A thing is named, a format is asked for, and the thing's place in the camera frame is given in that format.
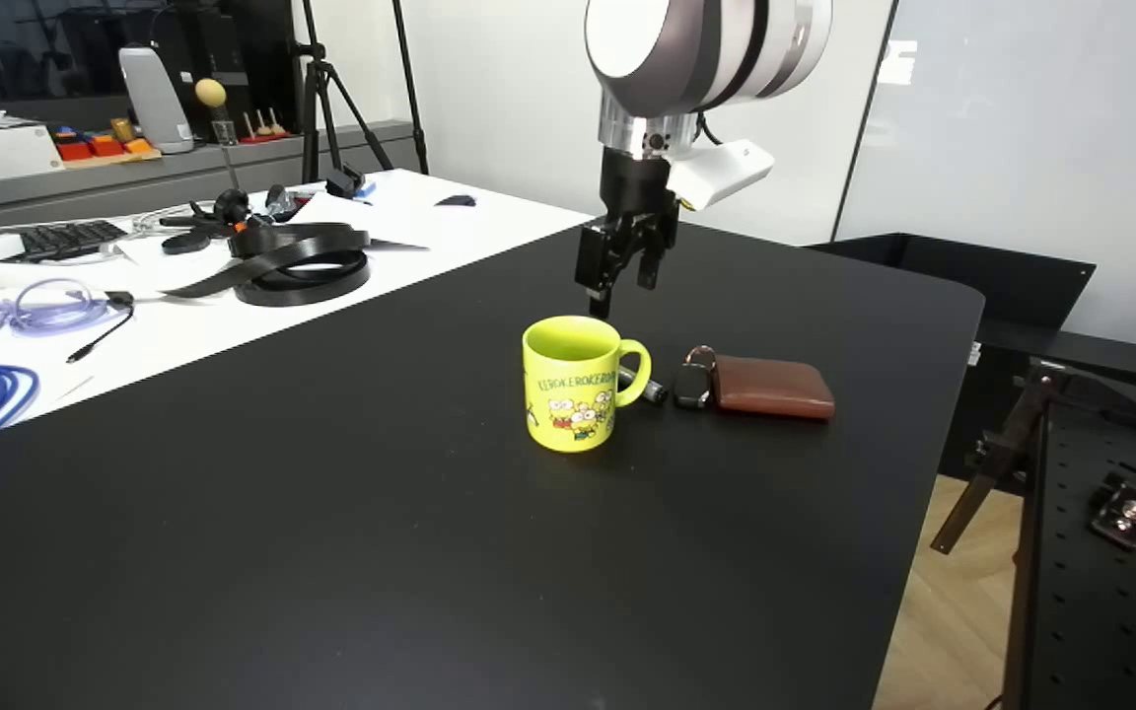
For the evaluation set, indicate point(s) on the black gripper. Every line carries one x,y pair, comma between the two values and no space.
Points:
632,184

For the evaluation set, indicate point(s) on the black and white marker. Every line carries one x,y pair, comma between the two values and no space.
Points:
658,395

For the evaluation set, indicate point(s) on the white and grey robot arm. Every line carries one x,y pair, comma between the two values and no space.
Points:
701,53

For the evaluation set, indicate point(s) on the yellow-green cartoon mug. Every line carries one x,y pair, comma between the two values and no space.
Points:
569,395

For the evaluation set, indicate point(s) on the black car key fob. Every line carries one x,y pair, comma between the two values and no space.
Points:
691,383

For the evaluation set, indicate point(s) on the black computer mouse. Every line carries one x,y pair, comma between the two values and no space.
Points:
454,198

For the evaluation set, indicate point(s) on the brown leather key pouch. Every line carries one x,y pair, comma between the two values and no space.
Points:
780,383

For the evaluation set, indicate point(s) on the black light stand pole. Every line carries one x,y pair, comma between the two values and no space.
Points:
408,94

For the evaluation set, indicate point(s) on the tall black tripod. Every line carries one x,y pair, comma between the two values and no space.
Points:
319,94

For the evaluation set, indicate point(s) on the grey counter ledge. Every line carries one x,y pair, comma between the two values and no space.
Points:
266,154

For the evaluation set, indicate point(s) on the mini tripod with yellow ball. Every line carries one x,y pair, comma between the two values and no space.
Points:
211,94

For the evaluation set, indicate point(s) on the grey upright stand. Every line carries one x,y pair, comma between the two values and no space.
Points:
157,99

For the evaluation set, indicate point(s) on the orange small parts tray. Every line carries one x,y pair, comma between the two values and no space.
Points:
90,146

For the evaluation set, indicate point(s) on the black keyboard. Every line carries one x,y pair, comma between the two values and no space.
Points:
62,242

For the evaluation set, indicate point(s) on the black perforated optical board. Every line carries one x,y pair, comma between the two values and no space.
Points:
1093,617

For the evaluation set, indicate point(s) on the white box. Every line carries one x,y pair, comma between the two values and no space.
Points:
3,150

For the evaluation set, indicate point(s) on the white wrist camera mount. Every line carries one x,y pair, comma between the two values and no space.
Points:
728,167

